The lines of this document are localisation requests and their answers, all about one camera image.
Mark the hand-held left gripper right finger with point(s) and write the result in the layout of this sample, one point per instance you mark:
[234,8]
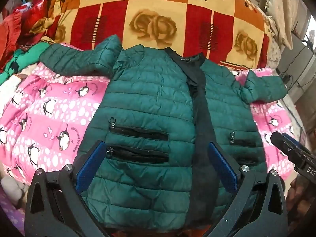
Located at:
[223,167]

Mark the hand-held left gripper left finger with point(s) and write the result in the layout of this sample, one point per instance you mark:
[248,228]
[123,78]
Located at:
[90,167]

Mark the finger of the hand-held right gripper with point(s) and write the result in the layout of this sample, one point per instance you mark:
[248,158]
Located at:
[284,148]
[292,142]

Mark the green puffer jacket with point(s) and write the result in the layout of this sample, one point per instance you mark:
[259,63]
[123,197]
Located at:
[148,91]

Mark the person's right hand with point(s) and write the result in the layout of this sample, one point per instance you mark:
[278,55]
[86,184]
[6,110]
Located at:
[300,195]

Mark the pink penguin print blanket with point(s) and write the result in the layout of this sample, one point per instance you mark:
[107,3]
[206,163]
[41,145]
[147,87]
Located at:
[49,108]

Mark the purple floral cloth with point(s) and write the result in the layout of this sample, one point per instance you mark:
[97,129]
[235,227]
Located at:
[11,212]

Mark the beige lace cloth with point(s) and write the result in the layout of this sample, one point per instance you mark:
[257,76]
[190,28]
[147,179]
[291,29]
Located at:
[276,24]

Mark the bright green cloth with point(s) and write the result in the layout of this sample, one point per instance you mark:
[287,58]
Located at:
[27,54]

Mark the red garment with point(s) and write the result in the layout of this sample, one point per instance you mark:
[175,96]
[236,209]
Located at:
[9,39]

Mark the red clothing pile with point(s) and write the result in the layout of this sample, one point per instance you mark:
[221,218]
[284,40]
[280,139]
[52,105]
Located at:
[34,12]

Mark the rose print checkered blanket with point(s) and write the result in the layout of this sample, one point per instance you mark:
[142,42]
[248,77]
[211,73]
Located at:
[158,5]

